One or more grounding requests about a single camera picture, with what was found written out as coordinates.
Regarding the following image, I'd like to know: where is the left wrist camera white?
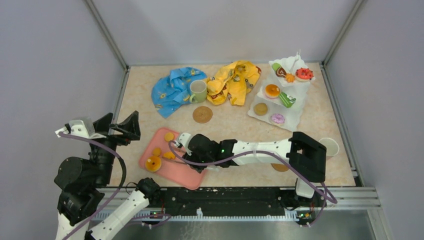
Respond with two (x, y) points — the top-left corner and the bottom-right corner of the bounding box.
(55, 117), (106, 139)

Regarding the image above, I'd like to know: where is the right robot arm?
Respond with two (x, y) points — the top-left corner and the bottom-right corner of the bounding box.
(173, 131), (327, 206)

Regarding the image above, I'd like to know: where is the round tan muffin cake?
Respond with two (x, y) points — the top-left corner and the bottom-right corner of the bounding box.
(253, 102), (268, 116)

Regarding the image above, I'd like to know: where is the white tiered dessert stand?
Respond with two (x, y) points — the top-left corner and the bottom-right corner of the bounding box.
(247, 50), (316, 132)

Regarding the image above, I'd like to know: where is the round yellow cracker biscuit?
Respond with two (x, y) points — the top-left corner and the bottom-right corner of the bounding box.
(164, 132), (175, 142)

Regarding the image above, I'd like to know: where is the red orange donut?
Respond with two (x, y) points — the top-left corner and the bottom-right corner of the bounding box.
(295, 67), (315, 82)

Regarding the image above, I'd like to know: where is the green mug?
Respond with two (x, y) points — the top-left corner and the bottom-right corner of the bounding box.
(189, 80), (207, 104)

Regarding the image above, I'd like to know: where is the yellow orange pastry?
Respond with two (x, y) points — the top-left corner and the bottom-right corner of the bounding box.
(264, 84), (281, 99)

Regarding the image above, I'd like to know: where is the green round macaron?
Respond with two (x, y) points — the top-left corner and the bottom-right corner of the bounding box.
(271, 62), (282, 72)

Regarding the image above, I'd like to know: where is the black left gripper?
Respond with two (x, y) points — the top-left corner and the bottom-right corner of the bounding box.
(91, 109), (142, 184)

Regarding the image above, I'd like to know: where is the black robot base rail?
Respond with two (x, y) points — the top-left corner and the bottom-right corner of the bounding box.
(149, 187), (324, 217)

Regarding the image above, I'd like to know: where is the pink cup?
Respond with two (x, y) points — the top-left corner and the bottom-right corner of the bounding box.
(318, 137), (340, 160)

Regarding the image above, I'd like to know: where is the metal tongs white handle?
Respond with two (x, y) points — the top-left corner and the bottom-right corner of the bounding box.
(161, 157), (220, 172)

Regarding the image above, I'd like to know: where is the woven rattan coaster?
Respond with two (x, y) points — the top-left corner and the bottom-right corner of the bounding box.
(192, 106), (213, 124)

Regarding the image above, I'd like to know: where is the orange swirl cookie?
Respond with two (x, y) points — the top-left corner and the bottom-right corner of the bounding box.
(285, 73), (296, 83)

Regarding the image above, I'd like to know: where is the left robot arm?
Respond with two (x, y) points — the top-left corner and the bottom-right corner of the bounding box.
(54, 111), (161, 240)

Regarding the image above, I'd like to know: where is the yellow patterned cloth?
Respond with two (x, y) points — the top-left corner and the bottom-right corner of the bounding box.
(206, 60), (262, 106)

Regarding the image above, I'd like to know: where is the round wooden coaster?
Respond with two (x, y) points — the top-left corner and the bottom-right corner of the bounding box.
(271, 163), (289, 172)

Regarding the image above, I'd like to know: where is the orange glazed bun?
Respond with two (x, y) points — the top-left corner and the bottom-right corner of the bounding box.
(144, 155), (162, 173)

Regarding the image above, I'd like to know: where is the brown heart cookie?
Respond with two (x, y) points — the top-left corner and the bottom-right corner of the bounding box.
(275, 67), (287, 78)

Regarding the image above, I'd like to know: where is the purple sprinkled donut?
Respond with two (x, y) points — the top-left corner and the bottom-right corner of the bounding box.
(269, 113), (286, 126)

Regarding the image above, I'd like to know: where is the blue patterned cloth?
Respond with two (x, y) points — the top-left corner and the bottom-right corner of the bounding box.
(151, 67), (207, 119)

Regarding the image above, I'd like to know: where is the green cake slice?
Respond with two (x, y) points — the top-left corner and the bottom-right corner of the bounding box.
(278, 92), (297, 108)

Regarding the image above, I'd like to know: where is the pink plastic tray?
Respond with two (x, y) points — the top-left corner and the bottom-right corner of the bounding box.
(138, 127), (206, 190)

